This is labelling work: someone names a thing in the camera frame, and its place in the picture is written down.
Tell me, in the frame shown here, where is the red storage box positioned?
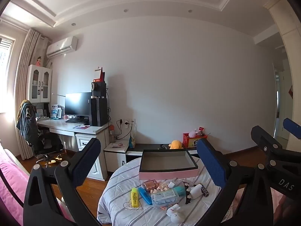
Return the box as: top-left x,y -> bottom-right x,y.
183,132 -> 208,148

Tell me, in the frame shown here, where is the black box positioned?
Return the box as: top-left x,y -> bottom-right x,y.
91,81 -> 107,98

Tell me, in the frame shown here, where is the teal lidded container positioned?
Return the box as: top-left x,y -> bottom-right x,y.
173,185 -> 189,197

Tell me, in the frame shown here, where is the blue label desk item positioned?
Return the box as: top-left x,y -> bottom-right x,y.
51,104 -> 62,119

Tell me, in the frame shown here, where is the white rabbit figurine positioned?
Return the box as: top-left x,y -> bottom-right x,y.
166,204 -> 186,223

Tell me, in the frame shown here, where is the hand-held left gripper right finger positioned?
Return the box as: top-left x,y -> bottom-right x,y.
196,138 -> 274,226

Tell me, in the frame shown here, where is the black computer tower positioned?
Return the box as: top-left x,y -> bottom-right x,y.
90,96 -> 109,127

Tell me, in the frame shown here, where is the pink storage box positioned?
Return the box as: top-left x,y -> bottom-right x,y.
139,149 -> 200,180

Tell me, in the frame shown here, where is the white glass-door cabinet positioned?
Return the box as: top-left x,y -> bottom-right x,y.
28,65 -> 52,103

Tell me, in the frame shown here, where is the pink pig figurine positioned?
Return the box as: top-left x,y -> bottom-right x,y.
150,185 -> 169,193

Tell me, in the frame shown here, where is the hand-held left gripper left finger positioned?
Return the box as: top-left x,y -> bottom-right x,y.
23,137 -> 101,226

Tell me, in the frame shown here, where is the rose gold can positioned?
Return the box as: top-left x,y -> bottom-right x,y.
143,179 -> 157,191

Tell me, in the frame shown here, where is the black office chair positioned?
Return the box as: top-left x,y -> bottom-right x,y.
22,100 -> 65,168

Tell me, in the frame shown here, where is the white desk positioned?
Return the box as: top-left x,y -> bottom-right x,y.
36,118 -> 112,182

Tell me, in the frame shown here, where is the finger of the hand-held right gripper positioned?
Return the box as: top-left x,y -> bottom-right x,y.
283,118 -> 301,140
251,126 -> 286,167

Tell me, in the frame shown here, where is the door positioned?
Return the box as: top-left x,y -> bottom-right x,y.
273,62 -> 293,142

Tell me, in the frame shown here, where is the dark jacket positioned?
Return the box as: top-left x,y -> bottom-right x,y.
16,100 -> 38,146

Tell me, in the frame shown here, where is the yellow highlighter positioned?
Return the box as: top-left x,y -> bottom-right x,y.
131,188 -> 140,208

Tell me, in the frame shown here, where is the black computer monitor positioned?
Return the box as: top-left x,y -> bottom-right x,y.
65,92 -> 92,120

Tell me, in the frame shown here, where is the white bottle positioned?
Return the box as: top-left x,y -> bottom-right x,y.
188,184 -> 204,199

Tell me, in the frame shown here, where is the window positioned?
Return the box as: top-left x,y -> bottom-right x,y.
0,34 -> 16,113

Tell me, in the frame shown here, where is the pink blanket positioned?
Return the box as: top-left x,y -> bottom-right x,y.
0,144 -> 73,226

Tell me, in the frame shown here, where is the black power cable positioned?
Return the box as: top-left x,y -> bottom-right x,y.
116,120 -> 130,140

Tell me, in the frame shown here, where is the white air conditioner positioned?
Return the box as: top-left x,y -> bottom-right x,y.
46,36 -> 78,58

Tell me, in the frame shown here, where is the clear plastic box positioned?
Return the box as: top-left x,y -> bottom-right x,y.
150,188 -> 180,209

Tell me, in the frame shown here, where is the white nightstand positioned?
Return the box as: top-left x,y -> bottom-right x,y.
103,139 -> 129,182

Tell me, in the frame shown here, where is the blue highlighter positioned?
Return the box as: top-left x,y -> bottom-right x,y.
138,187 -> 153,205

